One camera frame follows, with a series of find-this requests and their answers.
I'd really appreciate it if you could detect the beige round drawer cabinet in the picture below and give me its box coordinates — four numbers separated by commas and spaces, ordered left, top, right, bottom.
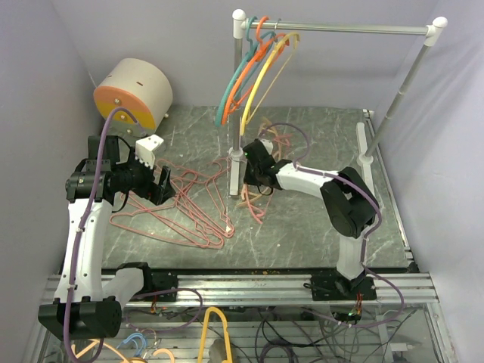
93, 58, 173, 134

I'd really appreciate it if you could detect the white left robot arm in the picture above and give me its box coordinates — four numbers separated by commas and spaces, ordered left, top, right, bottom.
38, 135, 175, 340

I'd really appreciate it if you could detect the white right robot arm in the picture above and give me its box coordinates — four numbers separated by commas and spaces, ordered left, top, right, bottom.
243, 138, 380, 299

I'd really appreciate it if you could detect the aluminium mounting rail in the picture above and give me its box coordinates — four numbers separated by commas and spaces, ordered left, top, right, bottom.
43, 270, 439, 306

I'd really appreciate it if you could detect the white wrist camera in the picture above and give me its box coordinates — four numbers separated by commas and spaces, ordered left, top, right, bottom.
259, 139, 274, 154
135, 135, 165, 169

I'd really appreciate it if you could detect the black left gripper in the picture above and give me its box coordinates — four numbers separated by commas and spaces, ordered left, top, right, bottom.
112, 146, 175, 205

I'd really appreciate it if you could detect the yellow plastic hanger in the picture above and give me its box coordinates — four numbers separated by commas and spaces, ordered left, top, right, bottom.
240, 32, 300, 135

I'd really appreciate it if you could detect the pink plastic hanger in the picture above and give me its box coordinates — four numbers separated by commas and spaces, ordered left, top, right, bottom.
247, 146, 291, 224

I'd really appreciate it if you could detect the orange plastic hanger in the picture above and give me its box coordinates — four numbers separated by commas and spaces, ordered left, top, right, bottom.
215, 26, 280, 126

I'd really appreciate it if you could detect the silver clothes rack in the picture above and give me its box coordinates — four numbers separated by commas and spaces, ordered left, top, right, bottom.
228, 17, 448, 195

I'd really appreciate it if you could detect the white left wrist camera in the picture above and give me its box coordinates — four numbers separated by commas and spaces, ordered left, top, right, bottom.
135, 135, 165, 169

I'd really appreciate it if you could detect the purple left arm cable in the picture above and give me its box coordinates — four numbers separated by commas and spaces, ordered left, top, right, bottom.
62, 107, 152, 363

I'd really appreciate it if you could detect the blue hanger below table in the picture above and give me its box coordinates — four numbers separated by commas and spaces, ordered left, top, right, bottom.
116, 332, 147, 357

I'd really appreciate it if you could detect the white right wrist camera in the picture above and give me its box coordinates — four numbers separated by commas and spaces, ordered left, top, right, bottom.
259, 139, 274, 154

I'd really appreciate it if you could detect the teal plastic hanger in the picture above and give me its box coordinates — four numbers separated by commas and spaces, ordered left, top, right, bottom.
215, 9, 277, 126

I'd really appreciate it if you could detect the peach plastic hanger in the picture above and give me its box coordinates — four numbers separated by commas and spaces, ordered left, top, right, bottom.
237, 116, 291, 207

